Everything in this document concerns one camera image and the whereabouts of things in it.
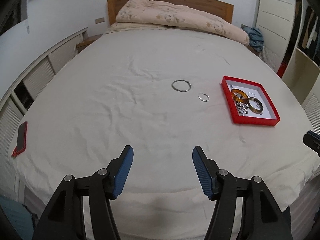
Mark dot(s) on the thin silver bangle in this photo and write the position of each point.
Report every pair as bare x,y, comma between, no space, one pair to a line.
182,86

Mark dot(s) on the wall switch plate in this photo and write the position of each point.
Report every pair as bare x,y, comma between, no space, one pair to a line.
99,20

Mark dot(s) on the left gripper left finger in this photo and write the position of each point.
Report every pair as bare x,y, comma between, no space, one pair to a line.
63,217

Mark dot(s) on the red cased smartphone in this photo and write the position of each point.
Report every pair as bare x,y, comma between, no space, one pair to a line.
21,140

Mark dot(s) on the dark olive bangle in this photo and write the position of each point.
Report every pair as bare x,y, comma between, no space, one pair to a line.
255,106

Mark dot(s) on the white low cabinet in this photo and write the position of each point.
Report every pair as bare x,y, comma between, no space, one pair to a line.
34,78

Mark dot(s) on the red jewelry box tray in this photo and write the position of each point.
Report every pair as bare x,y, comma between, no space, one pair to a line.
240,113

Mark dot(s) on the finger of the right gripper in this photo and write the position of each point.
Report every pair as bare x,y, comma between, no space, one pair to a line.
312,140

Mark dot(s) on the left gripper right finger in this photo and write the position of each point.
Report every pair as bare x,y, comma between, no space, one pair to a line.
261,216

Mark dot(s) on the blue cloth pile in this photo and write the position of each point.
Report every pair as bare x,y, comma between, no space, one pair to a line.
256,39

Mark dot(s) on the amber resin bangle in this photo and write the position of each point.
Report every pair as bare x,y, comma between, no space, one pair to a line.
239,95

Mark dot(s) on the wooden nightstand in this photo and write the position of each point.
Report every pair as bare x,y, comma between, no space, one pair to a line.
86,42

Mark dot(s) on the beige pillow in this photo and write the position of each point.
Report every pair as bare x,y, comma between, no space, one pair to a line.
133,26

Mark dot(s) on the white bed sheet mattress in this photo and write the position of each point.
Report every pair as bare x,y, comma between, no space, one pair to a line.
118,92

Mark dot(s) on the beige floral duvet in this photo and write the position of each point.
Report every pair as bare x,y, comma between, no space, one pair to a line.
165,13

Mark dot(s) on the wooden headboard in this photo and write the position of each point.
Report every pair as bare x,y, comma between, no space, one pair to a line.
215,7

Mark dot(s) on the twisted silver hoop earring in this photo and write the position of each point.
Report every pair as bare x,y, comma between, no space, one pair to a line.
204,97

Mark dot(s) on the white wardrobe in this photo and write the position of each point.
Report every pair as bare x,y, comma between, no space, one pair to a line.
275,21

